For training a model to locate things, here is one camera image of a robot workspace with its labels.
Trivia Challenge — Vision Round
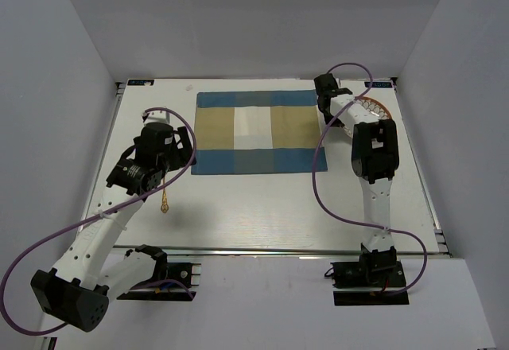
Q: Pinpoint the gold fork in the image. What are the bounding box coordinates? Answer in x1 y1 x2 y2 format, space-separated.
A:
160 188 169 214

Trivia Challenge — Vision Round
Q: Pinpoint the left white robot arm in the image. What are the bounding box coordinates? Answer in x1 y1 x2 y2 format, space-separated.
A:
30 122 196 333

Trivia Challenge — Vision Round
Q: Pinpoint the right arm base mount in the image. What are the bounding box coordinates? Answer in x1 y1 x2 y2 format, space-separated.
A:
324 247 410 306

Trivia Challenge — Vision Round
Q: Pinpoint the patterned ceramic plate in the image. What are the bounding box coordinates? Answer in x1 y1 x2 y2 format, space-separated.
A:
340 97 392 138

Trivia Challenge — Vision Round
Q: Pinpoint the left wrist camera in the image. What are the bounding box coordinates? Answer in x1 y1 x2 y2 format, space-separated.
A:
142 110 170 125

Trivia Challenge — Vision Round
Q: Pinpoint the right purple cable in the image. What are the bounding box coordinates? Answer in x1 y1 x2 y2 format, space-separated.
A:
311 62 429 298

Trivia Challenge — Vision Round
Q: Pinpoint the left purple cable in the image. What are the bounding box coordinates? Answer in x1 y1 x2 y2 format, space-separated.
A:
0 107 199 334

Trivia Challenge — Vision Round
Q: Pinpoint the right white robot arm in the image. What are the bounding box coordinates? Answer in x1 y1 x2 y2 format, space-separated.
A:
313 72 399 286

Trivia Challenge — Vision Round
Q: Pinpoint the purple cable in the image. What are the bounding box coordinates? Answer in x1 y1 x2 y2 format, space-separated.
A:
311 62 429 298
0 107 199 334

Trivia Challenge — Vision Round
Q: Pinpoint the blue and tan placemat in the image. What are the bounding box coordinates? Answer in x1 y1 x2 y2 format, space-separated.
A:
192 90 328 176

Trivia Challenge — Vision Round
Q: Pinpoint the left blue table label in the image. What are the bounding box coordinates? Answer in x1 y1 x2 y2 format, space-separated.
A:
126 79 154 87

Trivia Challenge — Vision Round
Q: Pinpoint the blue table label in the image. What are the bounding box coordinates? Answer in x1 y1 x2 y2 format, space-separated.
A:
126 79 154 87
364 81 393 88

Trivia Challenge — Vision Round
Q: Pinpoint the right blue table label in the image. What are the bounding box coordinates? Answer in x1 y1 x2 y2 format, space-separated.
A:
364 81 393 88

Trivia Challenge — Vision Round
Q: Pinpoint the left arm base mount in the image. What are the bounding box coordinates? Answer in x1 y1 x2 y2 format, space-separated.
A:
118 262 201 302

